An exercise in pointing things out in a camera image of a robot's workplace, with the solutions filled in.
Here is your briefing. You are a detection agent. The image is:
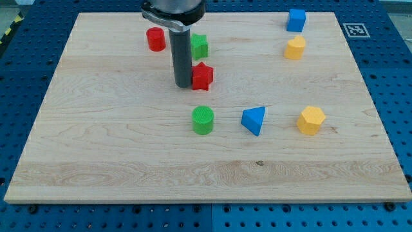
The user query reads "blue cube block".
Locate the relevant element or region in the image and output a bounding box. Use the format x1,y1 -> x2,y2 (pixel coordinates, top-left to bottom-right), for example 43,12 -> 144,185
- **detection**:
286,9 -> 306,32

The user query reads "yellow hexagon block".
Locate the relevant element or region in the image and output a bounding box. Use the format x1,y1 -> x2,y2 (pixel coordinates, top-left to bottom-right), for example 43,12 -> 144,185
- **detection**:
296,106 -> 326,135

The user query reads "yellow heart block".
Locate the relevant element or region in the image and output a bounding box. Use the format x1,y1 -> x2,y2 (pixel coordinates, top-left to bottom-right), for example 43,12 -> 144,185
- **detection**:
284,35 -> 306,60

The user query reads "green cylinder block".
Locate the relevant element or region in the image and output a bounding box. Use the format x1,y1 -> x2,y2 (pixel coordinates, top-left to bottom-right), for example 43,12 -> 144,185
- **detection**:
192,106 -> 214,135

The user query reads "green star block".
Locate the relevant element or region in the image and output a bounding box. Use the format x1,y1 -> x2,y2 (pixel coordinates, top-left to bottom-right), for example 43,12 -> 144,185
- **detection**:
191,34 -> 209,60

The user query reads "wooden board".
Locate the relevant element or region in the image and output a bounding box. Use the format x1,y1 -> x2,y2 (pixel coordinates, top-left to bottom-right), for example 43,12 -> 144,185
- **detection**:
5,12 -> 411,204

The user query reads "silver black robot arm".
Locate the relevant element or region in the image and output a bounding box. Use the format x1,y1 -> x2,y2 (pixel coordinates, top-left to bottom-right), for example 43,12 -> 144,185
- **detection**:
141,0 -> 206,88

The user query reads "red star block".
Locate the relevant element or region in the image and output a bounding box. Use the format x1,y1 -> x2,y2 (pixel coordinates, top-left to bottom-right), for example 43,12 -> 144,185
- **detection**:
192,62 -> 214,91

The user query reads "red cylinder block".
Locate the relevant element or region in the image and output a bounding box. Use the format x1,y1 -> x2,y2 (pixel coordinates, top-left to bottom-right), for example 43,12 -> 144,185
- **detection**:
146,27 -> 166,52

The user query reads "white fiducial marker tag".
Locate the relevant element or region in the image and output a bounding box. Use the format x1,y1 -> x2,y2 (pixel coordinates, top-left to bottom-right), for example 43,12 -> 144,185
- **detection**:
342,23 -> 370,38

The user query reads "blue triangle block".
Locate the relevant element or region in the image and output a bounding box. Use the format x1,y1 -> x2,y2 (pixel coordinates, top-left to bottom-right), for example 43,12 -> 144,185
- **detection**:
241,106 -> 266,136

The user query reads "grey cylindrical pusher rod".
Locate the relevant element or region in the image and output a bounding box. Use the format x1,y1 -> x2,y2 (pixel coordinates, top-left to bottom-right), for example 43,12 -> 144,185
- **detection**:
169,29 -> 192,88

